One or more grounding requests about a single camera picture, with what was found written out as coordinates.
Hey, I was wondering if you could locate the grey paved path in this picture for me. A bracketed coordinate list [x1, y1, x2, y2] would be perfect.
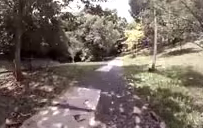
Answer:
[20, 57, 167, 128]

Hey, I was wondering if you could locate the wood of trees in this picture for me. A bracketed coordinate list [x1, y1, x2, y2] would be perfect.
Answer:
[20, 0, 130, 64]

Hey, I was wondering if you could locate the leaf-strewn ground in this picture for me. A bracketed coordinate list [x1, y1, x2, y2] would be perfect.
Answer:
[0, 59, 107, 128]

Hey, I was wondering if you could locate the thin pale tree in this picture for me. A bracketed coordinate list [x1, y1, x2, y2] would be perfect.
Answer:
[148, 6, 160, 72]

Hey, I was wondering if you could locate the green grass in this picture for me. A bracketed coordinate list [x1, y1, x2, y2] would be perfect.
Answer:
[120, 39, 203, 128]

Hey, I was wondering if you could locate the group of leafy trees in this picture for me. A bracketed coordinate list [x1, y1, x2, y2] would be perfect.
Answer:
[128, 0, 203, 57]

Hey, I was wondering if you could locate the tree with reddish trunk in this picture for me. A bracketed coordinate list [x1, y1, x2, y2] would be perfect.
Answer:
[0, 0, 67, 83]

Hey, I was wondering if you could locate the yellow-leaved bush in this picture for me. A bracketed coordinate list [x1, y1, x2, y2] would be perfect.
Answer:
[123, 24, 145, 52]

